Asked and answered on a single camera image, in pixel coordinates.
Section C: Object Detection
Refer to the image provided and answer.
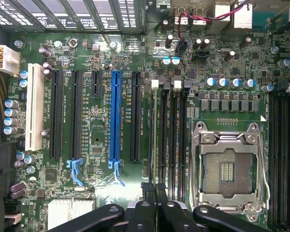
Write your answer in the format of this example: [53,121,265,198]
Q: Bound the metal socket locking lever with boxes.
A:
[189,122,202,211]
[256,130,272,212]

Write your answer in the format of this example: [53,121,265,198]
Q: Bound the silver chipset heatsink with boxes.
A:
[47,197,97,231]

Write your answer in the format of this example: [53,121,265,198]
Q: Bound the long black expansion slot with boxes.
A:
[49,70,64,160]
[130,71,143,162]

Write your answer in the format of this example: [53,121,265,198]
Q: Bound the black expansion slot, blue latch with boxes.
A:
[66,70,84,187]

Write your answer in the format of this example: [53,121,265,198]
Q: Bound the short black expansion slot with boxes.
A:
[91,71,103,98]

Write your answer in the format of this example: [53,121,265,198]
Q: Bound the white PCI expansion slot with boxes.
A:
[25,63,45,152]

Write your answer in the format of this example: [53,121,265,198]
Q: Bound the black fan header connector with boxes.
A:
[191,49,210,61]

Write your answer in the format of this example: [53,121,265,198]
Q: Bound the green motherboard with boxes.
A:
[3,29,290,232]

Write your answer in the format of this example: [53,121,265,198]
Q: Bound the metal rear port block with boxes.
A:
[170,0,254,30]

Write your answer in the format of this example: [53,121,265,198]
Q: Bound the white power connector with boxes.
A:
[0,44,21,77]

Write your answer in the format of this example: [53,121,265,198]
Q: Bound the CPU socket with metal frame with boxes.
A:
[190,120,272,222]

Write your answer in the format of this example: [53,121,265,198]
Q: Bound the red and black wire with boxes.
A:
[177,0,250,49]

